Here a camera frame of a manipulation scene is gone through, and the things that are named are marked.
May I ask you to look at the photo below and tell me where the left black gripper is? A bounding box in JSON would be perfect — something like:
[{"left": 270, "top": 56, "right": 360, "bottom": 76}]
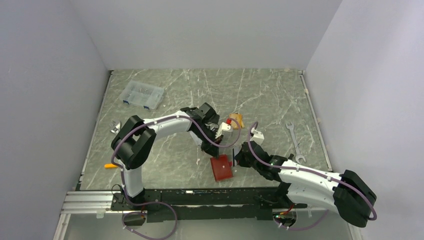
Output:
[{"left": 192, "top": 124, "right": 224, "bottom": 160}]

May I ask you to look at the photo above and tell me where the single white stripe card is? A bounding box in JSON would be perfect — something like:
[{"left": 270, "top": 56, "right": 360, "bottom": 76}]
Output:
[{"left": 231, "top": 148, "right": 237, "bottom": 167}]

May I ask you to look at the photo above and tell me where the red leather wallet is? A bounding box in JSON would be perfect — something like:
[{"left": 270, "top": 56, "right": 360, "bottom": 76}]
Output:
[{"left": 210, "top": 154, "right": 233, "bottom": 182}]

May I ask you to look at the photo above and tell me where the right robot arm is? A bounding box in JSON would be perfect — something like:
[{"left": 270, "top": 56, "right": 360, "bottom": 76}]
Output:
[{"left": 234, "top": 141, "right": 377, "bottom": 228}]

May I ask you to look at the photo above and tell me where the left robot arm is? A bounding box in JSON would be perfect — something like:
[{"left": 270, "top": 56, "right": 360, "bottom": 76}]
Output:
[{"left": 111, "top": 102, "right": 222, "bottom": 210}]

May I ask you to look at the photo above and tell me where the orange card stack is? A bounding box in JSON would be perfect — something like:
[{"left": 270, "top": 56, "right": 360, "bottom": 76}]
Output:
[{"left": 229, "top": 113, "right": 245, "bottom": 129}]

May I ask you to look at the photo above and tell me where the clear plastic organizer box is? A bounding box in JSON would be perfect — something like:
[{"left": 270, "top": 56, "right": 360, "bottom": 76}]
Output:
[{"left": 119, "top": 80, "right": 165, "bottom": 110}]

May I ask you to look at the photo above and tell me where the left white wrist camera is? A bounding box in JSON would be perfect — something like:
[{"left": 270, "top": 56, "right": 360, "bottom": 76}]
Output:
[{"left": 215, "top": 121, "right": 233, "bottom": 139}]

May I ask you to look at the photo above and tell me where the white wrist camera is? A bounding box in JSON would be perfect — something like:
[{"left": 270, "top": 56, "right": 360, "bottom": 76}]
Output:
[
  {"left": 250, "top": 129, "right": 265, "bottom": 146},
  {"left": 215, "top": 121, "right": 233, "bottom": 139}
]

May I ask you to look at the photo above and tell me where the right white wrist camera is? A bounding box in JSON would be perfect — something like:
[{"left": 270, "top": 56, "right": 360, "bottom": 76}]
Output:
[{"left": 250, "top": 129, "right": 265, "bottom": 146}]

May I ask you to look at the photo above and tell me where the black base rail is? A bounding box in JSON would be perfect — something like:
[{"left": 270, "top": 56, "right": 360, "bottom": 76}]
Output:
[{"left": 111, "top": 187, "right": 307, "bottom": 223}]

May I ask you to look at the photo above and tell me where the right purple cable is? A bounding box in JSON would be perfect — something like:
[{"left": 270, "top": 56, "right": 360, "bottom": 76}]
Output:
[{"left": 246, "top": 121, "right": 379, "bottom": 232}]

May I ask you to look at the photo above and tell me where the aluminium frame rail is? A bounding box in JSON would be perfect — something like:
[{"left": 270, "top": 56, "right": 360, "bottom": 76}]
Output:
[{"left": 52, "top": 188, "right": 364, "bottom": 240}]

